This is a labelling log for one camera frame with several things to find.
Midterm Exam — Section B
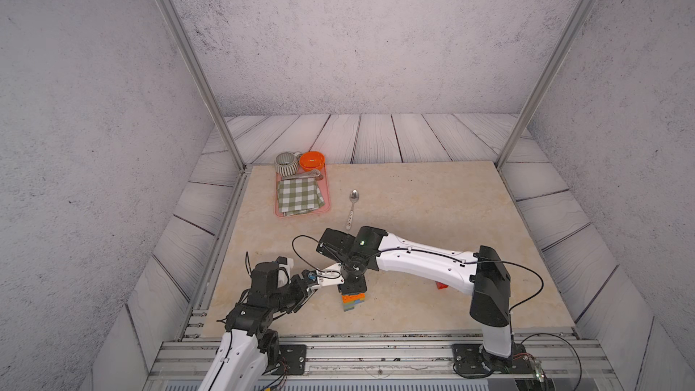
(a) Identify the orange lego brick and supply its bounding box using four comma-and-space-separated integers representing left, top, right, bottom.
342, 293, 366, 304

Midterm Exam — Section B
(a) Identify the blue long lego brick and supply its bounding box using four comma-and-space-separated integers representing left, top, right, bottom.
343, 300, 363, 308

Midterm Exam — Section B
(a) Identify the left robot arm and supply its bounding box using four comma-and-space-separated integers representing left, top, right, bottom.
199, 257, 319, 390

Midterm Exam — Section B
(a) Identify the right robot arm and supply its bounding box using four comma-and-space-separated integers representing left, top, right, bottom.
317, 226, 515, 361

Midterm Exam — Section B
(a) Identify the metal spoon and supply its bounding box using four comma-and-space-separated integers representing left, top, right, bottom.
346, 189, 359, 231

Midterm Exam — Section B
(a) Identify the green checkered cloth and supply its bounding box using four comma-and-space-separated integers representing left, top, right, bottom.
277, 179, 325, 216

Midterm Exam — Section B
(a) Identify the pink tray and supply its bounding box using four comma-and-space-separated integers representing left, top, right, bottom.
275, 168, 330, 217

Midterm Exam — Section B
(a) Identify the metal utensil on tray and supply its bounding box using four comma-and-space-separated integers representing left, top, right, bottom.
282, 169, 323, 181

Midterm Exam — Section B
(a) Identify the striped grey mug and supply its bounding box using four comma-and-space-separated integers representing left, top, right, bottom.
274, 151, 302, 177

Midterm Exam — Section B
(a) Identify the orange bowl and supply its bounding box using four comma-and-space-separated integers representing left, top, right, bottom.
299, 151, 326, 172

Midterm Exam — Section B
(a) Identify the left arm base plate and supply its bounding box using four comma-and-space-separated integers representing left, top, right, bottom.
264, 344, 308, 376

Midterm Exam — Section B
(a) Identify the aluminium front rail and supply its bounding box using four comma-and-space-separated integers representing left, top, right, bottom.
144, 329, 622, 390

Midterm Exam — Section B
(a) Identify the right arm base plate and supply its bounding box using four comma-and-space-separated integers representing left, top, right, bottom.
452, 343, 536, 378

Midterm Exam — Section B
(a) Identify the left aluminium frame post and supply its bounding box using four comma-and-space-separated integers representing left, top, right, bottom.
155, 0, 246, 171

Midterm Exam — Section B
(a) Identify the aluminium frame post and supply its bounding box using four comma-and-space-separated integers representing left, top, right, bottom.
495, 0, 597, 172
155, 0, 246, 171

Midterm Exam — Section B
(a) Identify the right aluminium frame post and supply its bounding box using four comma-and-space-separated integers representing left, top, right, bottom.
495, 0, 597, 172

